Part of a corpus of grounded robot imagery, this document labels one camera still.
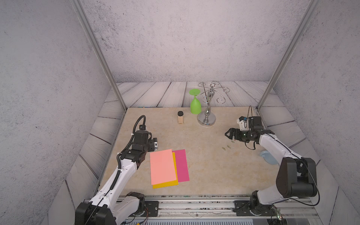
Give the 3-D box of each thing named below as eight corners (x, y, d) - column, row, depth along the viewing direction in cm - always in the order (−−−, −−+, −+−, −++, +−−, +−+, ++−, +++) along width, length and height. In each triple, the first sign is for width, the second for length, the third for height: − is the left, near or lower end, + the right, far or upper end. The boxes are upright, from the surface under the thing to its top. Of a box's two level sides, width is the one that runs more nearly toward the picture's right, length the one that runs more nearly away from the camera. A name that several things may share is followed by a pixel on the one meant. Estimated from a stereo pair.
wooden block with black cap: (177, 123, 113) (176, 114, 105) (179, 119, 116) (179, 110, 108) (182, 124, 112) (182, 115, 104) (184, 120, 115) (183, 111, 107)
